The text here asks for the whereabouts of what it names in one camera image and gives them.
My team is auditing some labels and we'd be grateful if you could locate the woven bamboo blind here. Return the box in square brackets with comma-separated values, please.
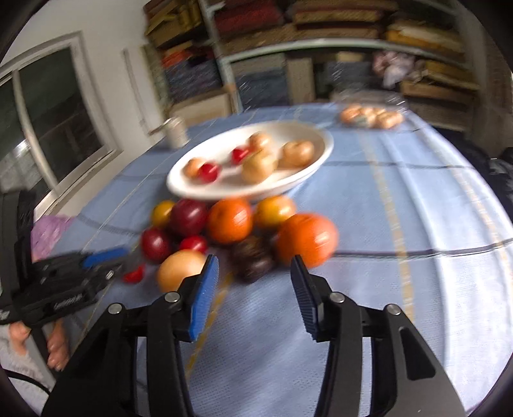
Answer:
[461, 0, 513, 137]

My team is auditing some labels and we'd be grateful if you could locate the small red cherry tomato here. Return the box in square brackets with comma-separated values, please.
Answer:
[123, 265, 146, 284]

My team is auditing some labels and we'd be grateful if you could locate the black jacket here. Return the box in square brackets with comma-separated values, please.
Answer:
[433, 124, 513, 241]

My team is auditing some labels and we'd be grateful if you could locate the stack of woven flat boxes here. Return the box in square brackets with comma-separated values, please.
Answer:
[208, 0, 482, 117]

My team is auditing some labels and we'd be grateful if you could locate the white wooden strip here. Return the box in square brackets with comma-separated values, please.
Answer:
[122, 48, 153, 135]

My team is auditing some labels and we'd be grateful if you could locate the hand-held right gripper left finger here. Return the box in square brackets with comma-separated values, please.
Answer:
[42, 254, 220, 417]

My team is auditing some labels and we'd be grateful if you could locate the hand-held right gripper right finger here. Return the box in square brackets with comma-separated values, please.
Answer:
[290, 255, 467, 417]

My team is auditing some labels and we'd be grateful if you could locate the pink crumpled cloth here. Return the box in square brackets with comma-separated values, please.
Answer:
[371, 50, 417, 89]

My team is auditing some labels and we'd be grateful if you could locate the blue checked tablecloth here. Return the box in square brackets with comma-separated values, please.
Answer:
[32, 102, 513, 417]

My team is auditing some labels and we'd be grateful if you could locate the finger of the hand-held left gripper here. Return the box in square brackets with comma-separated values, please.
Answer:
[78, 246, 130, 270]
[86, 261, 130, 293]

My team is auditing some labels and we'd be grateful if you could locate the dark brown ribbed tomato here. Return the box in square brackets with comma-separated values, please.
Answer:
[229, 234, 277, 284]

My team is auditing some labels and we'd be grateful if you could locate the dark red plum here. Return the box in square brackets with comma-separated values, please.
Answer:
[140, 227, 173, 263]

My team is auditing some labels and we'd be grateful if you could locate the sliding glass window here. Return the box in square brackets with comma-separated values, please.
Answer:
[0, 32, 119, 209]

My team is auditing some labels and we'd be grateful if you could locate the wooden picture frame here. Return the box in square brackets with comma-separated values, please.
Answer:
[168, 90, 241, 121]

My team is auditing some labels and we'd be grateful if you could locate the cardboard sheet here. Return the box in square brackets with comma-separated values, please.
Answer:
[285, 58, 315, 103]

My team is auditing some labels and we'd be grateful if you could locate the white metal shelf rack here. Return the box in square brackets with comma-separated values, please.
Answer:
[198, 0, 482, 121]

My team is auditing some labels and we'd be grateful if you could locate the white oval plate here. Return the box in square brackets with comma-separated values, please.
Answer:
[166, 121, 334, 201]

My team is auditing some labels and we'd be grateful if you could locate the round red tomato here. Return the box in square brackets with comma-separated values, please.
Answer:
[198, 161, 222, 183]

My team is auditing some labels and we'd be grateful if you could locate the pile of assorted gift boxes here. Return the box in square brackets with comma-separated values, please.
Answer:
[142, 0, 225, 105]

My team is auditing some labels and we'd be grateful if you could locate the yellow tomato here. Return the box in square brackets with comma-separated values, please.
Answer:
[254, 195, 297, 230]
[151, 200, 176, 227]

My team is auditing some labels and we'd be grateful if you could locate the green marbled board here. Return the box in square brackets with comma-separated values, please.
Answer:
[140, 42, 169, 113]

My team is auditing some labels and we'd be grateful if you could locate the cluster of packed pale apricots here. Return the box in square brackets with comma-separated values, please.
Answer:
[340, 104, 403, 129]

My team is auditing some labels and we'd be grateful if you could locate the person's left hand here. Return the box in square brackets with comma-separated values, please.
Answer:
[9, 320, 75, 371]

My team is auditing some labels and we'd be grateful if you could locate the black cable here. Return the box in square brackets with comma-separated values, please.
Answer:
[0, 369, 55, 399]

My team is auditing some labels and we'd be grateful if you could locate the white drink can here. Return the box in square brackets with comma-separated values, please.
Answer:
[165, 116, 189, 147]

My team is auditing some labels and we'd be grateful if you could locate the pink plastic bag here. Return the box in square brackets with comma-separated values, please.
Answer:
[30, 214, 77, 261]

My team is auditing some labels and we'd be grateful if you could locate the dark red apple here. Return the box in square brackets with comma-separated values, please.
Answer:
[168, 198, 209, 237]

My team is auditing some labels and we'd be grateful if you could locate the clear plastic clamshell box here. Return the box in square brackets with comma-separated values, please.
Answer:
[332, 92, 407, 130]

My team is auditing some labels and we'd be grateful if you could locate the small pale yellow apricot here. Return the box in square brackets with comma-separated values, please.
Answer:
[183, 157, 206, 179]

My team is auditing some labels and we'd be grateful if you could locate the person's left forearm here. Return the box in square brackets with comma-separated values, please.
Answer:
[0, 327, 55, 405]

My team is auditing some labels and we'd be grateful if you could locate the orange mandarin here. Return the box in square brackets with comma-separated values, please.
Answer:
[206, 198, 254, 245]
[276, 213, 339, 268]

